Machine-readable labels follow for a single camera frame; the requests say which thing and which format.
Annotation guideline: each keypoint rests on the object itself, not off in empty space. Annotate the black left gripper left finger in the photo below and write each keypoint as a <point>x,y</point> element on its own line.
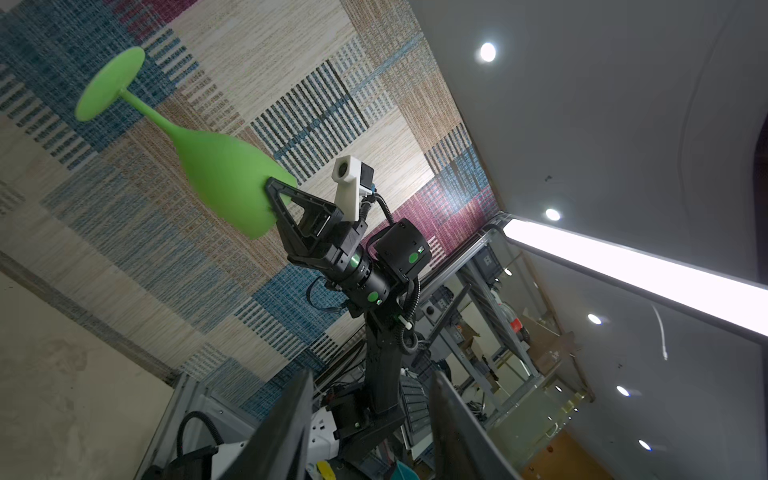
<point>278,449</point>

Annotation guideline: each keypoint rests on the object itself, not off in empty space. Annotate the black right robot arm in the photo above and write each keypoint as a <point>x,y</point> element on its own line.
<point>375,262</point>

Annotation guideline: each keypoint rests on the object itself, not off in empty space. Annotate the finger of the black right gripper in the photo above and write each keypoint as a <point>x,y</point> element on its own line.
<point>289,205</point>

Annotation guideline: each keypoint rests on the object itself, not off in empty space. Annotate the grey metal storage shelf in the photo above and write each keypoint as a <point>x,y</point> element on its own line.
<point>504,342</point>

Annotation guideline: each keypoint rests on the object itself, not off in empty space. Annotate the green plastic wine glass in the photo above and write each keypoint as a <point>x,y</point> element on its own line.
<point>236,180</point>

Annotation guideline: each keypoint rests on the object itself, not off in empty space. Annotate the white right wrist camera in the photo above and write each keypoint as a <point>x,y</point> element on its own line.
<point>354,181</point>

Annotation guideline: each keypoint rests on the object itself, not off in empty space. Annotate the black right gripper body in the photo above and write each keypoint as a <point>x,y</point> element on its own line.
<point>326,243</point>

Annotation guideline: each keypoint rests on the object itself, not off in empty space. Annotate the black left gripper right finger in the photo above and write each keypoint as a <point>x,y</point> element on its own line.
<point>462,449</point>

